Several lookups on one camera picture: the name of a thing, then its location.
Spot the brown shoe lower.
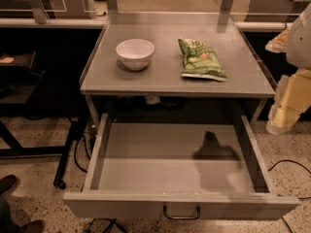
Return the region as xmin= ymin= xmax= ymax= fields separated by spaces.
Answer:
xmin=18 ymin=219 xmax=46 ymax=233

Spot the brown shoe upper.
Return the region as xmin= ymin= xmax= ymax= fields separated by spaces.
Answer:
xmin=0 ymin=175 xmax=19 ymax=195

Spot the open grey top drawer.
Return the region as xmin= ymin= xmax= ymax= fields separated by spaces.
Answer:
xmin=64 ymin=116 xmax=299 ymax=220

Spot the black floor cable right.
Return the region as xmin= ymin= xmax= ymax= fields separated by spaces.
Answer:
xmin=267 ymin=159 xmax=311 ymax=201

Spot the grey cabinet counter unit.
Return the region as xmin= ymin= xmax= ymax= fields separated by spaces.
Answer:
xmin=81 ymin=0 xmax=274 ymax=124

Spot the brown shoe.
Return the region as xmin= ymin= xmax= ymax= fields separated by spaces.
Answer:
xmin=0 ymin=175 xmax=19 ymax=195
xmin=18 ymin=219 xmax=46 ymax=233

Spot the white ceramic bowl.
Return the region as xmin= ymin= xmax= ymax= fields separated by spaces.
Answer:
xmin=116 ymin=39 xmax=156 ymax=71

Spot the black floor cable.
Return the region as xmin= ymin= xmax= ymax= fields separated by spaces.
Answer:
xmin=73 ymin=131 xmax=97 ymax=174
xmin=267 ymin=159 xmax=311 ymax=201

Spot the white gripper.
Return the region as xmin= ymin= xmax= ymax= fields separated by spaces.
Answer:
xmin=265 ymin=4 xmax=311 ymax=135

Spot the black table frame left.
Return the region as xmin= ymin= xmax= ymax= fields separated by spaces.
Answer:
xmin=0 ymin=50 xmax=88 ymax=190

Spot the black floor cable left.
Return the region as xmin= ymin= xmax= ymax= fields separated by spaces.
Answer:
xmin=73 ymin=131 xmax=97 ymax=174

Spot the green jalapeno chip bag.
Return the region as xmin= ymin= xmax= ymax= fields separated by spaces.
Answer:
xmin=178 ymin=39 xmax=226 ymax=82

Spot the black drawer handle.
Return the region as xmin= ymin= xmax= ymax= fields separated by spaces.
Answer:
xmin=162 ymin=205 xmax=201 ymax=220

